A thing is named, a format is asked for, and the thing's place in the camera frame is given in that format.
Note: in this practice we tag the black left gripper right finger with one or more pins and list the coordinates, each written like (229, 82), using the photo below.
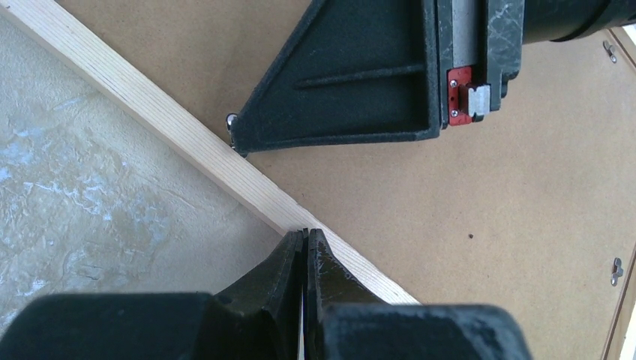
(343, 319)

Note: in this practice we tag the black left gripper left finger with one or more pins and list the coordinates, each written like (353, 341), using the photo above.
(256, 317)

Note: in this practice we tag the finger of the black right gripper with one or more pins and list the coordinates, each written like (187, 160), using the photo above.
(351, 72)

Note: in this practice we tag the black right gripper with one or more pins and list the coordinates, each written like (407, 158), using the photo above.
(472, 49)

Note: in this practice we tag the brown cardboard backing board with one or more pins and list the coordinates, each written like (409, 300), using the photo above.
(526, 210)

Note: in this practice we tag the light wooden picture frame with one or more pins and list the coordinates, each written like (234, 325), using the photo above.
(78, 47)

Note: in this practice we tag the small metal frame clip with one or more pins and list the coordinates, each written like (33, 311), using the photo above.
(230, 119)

